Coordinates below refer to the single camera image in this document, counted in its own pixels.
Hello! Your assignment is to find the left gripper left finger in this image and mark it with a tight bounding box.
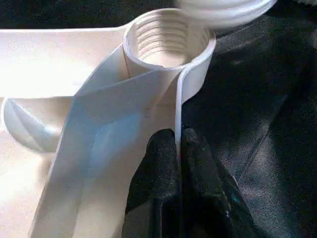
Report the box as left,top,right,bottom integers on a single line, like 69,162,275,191
122,128,183,238

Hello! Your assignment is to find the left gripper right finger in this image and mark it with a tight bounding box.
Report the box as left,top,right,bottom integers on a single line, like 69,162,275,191
180,127,259,238

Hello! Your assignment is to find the white plastic table top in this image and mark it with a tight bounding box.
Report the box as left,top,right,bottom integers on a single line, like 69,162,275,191
0,8,216,238

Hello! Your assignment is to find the white plastic table leg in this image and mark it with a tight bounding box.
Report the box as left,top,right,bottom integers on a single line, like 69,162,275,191
174,0,279,29

